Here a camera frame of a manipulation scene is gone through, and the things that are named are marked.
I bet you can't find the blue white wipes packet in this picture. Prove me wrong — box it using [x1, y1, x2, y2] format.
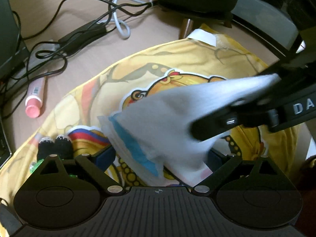
[98, 115, 168, 186]

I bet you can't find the white wipe cloth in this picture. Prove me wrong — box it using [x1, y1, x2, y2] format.
[116, 74, 280, 186]

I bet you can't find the brown green crochet item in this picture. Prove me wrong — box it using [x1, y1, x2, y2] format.
[29, 134, 74, 173]

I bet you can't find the yellow cartoon printed mat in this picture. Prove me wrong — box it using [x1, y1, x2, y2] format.
[0, 23, 307, 203]

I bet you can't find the pink lip balm tube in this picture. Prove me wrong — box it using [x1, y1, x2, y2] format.
[25, 76, 47, 118]

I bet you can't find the black keyboard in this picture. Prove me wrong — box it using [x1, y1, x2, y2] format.
[0, 120, 12, 168]

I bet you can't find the grey power strip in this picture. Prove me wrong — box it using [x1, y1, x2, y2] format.
[7, 40, 60, 90]

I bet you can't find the black power adapter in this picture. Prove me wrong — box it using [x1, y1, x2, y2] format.
[58, 22, 107, 55]

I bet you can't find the black computer monitor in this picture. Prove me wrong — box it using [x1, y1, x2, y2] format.
[0, 0, 29, 79]

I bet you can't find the black tangled cable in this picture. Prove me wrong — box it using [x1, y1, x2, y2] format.
[0, 0, 161, 119]

